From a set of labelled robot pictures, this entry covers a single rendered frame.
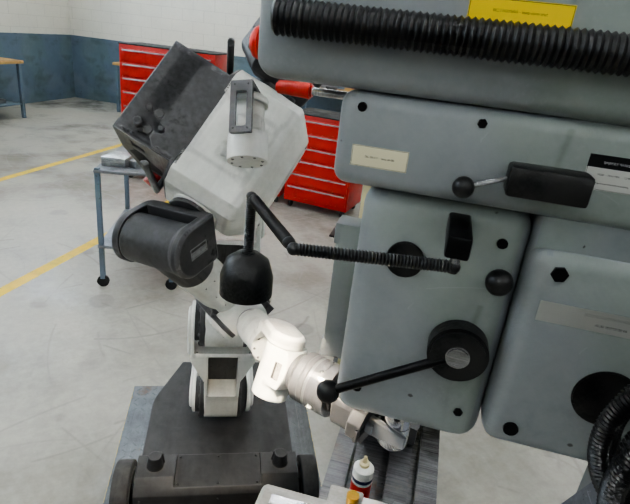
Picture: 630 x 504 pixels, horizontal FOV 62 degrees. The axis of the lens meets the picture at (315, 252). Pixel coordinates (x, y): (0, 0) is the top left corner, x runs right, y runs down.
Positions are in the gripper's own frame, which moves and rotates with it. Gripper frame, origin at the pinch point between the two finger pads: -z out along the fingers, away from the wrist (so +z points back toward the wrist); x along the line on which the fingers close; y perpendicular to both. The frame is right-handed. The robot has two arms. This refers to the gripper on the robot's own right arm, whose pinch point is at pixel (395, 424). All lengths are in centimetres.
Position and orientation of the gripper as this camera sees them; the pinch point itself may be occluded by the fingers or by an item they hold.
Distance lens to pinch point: 86.5
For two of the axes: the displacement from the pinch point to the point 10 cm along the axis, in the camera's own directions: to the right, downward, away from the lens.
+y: -1.2, 9.1, 4.0
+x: 5.7, -2.7, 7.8
